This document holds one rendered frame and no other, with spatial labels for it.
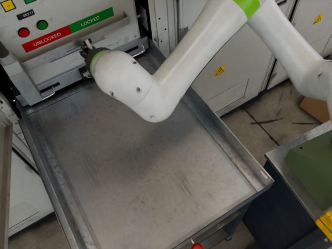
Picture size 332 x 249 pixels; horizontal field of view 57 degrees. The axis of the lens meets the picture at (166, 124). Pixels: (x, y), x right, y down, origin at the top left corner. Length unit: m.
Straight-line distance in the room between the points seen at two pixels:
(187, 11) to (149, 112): 0.57
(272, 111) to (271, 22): 1.25
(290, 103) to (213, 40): 1.55
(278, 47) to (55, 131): 0.81
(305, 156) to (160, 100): 0.51
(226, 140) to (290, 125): 1.17
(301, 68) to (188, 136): 0.42
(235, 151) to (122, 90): 0.47
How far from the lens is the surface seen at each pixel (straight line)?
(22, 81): 1.03
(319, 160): 1.01
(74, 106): 1.19
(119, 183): 0.99
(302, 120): 2.22
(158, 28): 1.22
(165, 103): 0.76
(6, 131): 1.24
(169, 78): 0.76
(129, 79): 0.71
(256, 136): 2.07
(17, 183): 1.54
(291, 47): 1.05
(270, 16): 1.02
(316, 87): 1.03
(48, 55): 1.09
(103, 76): 0.71
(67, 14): 1.08
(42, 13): 1.05
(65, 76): 1.20
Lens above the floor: 1.75
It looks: 58 degrees down
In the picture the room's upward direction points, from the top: 6 degrees counter-clockwise
